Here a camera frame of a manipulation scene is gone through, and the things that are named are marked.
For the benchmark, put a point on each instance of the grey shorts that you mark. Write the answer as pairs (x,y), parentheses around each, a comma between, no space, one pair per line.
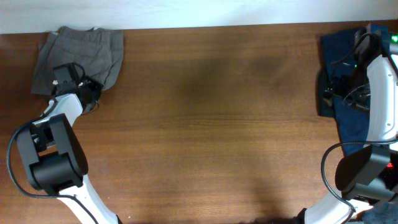
(99,51)

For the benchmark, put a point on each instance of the navy blue folded garment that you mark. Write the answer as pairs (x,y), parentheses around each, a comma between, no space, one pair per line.
(352,124)

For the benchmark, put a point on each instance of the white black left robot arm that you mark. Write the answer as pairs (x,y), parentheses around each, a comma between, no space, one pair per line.
(51,154)

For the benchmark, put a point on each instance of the black garment under stack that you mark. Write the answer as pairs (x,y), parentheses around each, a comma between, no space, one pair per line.
(323,108)

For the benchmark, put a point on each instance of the dark teal garment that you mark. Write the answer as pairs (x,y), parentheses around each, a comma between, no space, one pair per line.
(384,214)

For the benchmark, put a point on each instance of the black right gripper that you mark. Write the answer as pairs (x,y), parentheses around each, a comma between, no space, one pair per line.
(339,83)

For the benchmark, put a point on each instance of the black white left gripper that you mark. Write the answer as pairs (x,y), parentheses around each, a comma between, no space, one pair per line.
(96,86)

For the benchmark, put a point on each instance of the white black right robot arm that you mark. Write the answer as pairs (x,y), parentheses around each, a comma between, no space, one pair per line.
(362,179)

